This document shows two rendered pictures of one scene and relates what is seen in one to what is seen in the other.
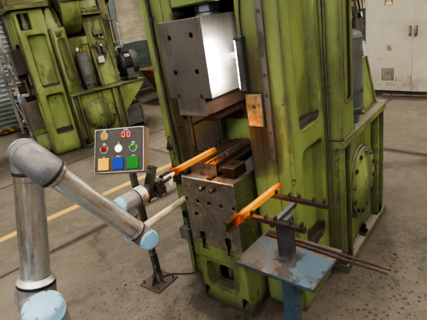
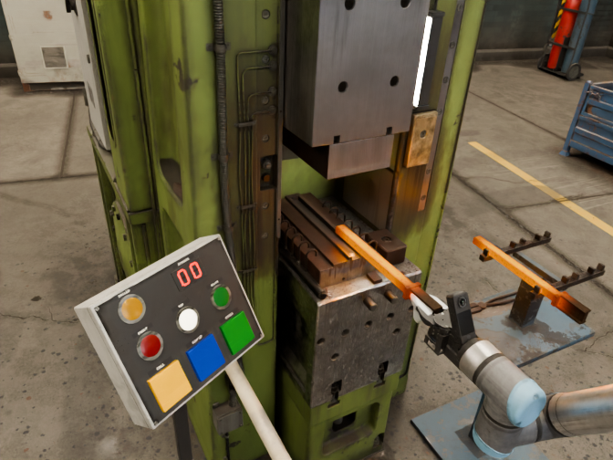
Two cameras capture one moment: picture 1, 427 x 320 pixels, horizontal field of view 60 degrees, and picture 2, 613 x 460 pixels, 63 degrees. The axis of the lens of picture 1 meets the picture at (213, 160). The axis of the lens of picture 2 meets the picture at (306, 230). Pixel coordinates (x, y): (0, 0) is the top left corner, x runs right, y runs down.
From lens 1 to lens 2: 213 cm
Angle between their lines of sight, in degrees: 64
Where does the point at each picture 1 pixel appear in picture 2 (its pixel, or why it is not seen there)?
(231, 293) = (358, 443)
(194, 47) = (404, 28)
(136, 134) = (212, 262)
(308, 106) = not seen: hidden behind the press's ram
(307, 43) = not seen: hidden behind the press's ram
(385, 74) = (50, 57)
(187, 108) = (350, 161)
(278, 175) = (420, 230)
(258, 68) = (441, 68)
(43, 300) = not seen: outside the picture
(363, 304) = (420, 343)
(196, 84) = (386, 108)
